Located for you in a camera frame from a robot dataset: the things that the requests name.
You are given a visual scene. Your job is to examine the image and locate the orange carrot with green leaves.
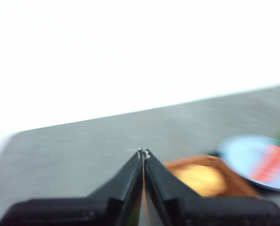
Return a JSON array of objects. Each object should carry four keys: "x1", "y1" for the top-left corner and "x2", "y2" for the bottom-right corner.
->
[{"x1": 249, "y1": 128, "x2": 280, "y2": 185}]

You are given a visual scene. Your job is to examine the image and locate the yellow-brown potato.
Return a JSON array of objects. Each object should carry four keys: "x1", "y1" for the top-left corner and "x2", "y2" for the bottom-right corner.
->
[{"x1": 176, "y1": 164, "x2": 228, "y2": 197}]

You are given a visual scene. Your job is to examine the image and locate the brown wicker basket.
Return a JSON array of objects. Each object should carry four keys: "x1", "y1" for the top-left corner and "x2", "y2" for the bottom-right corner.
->
[{"x1": 164, "y1": 154, "x2": 264, "y2": 199}]

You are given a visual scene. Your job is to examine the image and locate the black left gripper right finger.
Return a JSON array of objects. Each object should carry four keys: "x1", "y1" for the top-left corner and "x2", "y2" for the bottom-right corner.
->
[{"x1": 144, "y1": 148, "x2": 280, "y2": 226}]

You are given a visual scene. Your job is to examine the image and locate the blue round plate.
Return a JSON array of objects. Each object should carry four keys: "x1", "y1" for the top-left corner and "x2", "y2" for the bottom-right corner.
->
[{"x1": 217, "y1": 135, "x2": 280, "y2": 192}]

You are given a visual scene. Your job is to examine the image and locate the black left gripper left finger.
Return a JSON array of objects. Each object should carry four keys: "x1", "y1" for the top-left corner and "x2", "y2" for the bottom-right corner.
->
[{"x1": 0, "y1": 148, "x2": 144, "y2": 226}]

